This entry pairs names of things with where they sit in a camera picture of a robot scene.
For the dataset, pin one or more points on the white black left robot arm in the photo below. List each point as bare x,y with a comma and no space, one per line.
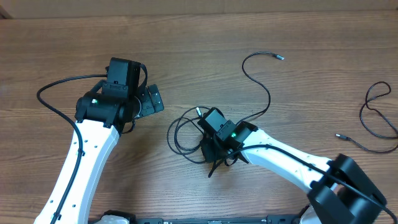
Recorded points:
119,98

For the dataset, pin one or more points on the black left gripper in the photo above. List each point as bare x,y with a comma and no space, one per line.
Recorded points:
148,107

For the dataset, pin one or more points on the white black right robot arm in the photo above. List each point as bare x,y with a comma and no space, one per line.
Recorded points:
338,190

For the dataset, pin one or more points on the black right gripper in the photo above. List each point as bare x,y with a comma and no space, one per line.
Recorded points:
206,147

